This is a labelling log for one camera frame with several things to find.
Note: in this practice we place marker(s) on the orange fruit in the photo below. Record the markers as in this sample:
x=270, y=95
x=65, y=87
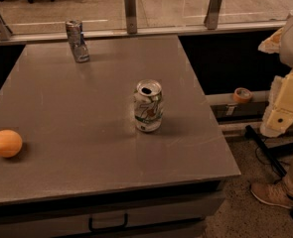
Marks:
x=10, y=143

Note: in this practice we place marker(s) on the white green 7up can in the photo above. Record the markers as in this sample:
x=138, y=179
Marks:
x=148, y=105

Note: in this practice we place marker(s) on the clear glass barrier panel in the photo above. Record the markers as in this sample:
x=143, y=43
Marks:
x=46, y=16

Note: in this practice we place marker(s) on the orange tape roll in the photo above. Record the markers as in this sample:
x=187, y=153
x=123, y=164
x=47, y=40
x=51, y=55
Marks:
x=242, y=95

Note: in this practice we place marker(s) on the grey drawer front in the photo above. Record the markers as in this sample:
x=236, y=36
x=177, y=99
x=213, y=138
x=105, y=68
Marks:
x=182, y=216

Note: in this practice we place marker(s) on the brown shoe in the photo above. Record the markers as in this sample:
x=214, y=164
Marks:
x=272, y=194

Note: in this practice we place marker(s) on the black bar on floor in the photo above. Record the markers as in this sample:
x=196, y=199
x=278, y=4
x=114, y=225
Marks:
x=250, y=133

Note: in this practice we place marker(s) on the black drawer handle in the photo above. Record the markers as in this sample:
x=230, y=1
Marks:
x=107, y=225

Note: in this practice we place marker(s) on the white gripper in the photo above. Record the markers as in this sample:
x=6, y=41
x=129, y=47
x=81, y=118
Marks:
x=278, y=115

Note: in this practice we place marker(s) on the crushed silver blue can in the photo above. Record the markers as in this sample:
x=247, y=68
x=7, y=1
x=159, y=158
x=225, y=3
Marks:
x=76, y=41

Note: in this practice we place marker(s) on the right metal bracket post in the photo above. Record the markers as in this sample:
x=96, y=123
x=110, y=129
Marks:
x=212, y=18

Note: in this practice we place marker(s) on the middle metal bracket post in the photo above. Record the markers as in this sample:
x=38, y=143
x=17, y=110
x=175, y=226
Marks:
x=130, y=16

